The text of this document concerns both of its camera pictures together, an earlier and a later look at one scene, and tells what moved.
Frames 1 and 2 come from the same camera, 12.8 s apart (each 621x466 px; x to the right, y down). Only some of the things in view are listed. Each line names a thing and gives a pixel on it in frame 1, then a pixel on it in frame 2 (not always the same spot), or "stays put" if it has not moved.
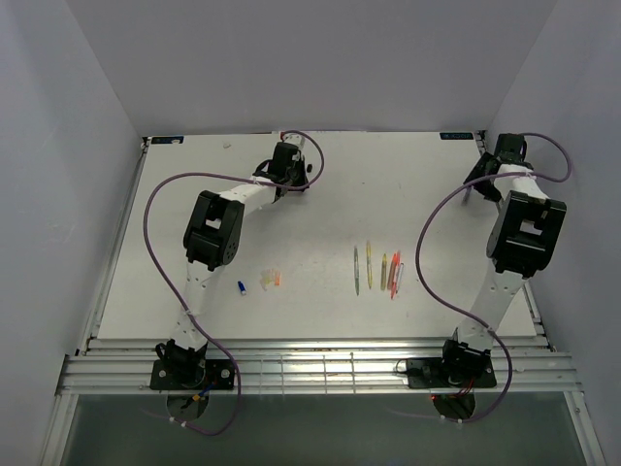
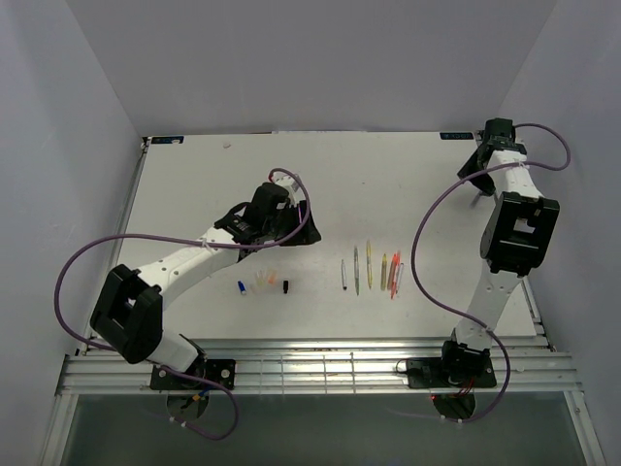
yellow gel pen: (369, 257) stays put
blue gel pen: (402, 266) stays put
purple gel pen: (466, 198) to (479, 192)
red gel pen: (396, 268) stays put
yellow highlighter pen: (383, 273) stays put
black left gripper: (304, 183) to (308, 234)
